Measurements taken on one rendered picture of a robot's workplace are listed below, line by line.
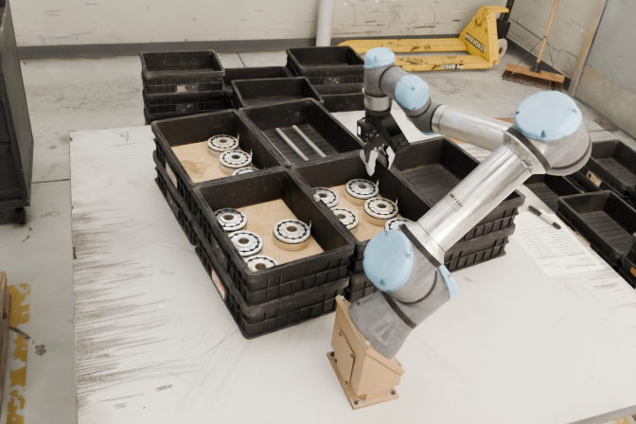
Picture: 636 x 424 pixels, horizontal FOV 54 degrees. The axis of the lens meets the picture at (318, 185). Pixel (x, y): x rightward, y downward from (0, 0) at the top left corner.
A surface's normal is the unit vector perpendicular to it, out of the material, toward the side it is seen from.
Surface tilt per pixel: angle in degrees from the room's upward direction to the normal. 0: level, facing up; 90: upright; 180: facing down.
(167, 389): 0
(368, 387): 90
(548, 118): 37
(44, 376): 0
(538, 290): 0
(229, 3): 90
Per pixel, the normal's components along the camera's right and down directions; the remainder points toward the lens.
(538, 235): 0.10, -0.83
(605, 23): -0.94, 0.10
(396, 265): -0.61, -0.33
